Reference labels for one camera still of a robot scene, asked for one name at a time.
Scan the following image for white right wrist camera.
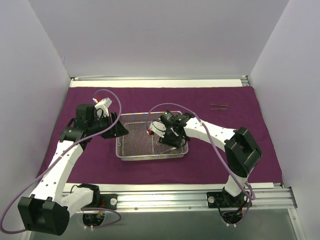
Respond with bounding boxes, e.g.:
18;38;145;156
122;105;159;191
148;121;166;138

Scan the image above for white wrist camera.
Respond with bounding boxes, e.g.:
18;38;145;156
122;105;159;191
92;97;112;118
148;121;166;138

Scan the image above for wire mesh instrument tray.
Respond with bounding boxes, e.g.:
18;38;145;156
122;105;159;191
115;111;189;161

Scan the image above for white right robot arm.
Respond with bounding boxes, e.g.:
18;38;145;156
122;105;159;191
149;110;263;207

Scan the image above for steel surgical forceps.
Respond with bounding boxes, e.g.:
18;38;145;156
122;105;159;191
210;104;230;107

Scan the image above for purple surgical drape cloth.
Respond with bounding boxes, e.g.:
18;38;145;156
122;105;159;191
40;86;282;185

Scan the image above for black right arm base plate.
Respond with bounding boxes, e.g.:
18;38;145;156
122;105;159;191
206;190;252;209

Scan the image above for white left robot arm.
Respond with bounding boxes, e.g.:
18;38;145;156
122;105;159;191
17;104;129;236

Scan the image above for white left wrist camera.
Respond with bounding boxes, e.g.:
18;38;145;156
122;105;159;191
92;97;112;118

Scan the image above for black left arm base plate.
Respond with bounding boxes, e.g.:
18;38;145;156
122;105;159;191
84;193;118;210

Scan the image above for aluminium front frame rail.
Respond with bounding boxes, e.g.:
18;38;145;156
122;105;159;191
102;187;297;213

